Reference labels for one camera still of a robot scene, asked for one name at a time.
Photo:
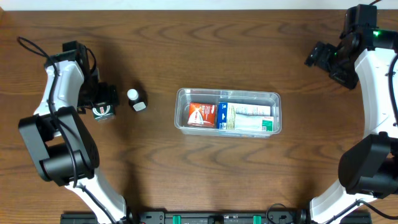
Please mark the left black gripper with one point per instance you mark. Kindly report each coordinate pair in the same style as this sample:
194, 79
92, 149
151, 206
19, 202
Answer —
107, 98

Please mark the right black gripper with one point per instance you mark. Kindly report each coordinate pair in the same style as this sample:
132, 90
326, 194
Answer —
323, 55

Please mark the green square box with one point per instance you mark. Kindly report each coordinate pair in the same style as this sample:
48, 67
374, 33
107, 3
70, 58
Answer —
102, 113

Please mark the dark bottle white cap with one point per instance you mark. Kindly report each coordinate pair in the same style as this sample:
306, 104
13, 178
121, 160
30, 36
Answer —
137, 100

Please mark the red cardboard box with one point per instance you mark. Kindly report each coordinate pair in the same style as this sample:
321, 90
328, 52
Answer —
202, 115

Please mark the white green box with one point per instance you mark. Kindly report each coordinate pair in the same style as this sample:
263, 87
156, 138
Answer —
254, 123

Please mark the blue illustrated box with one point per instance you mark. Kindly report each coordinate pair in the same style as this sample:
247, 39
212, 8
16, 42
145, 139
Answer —
228, 111

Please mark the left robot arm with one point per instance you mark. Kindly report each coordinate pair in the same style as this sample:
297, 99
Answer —
60, 145

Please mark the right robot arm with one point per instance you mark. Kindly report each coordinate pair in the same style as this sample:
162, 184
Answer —
368, 171

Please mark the clear plastic container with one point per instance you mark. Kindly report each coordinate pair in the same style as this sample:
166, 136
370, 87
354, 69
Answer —
185, 96

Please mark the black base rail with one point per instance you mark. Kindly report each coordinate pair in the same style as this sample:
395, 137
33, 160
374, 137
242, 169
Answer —
283, 217

